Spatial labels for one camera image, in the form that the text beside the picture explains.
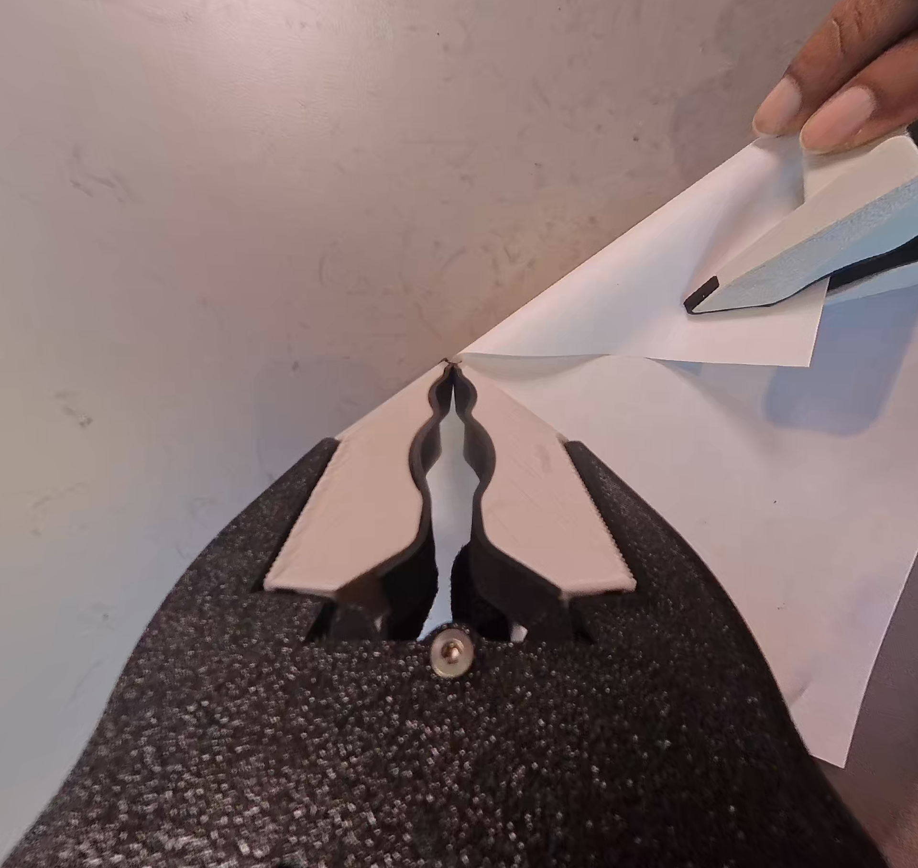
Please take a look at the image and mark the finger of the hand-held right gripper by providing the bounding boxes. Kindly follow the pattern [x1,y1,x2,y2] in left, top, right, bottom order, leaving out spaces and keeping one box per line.
[825,244,918,306]
[683,133,918,317]

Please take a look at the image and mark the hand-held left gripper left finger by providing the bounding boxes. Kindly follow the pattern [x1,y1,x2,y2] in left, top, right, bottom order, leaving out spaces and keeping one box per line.
[262,360,460,641]

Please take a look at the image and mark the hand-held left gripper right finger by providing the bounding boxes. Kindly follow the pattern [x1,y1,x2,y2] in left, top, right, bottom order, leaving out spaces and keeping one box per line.
[453,363,639,643]

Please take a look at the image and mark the white paper sheet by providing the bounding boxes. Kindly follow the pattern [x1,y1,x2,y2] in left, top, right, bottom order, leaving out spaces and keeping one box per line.
[336,132,918,769]

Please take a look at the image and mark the grey desk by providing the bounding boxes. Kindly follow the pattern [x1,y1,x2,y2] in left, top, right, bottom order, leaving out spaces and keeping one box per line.
[0,0,918,868]

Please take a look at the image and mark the person's right hand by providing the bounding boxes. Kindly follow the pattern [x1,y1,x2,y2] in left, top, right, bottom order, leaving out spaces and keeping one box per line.
[753,0,918,155]

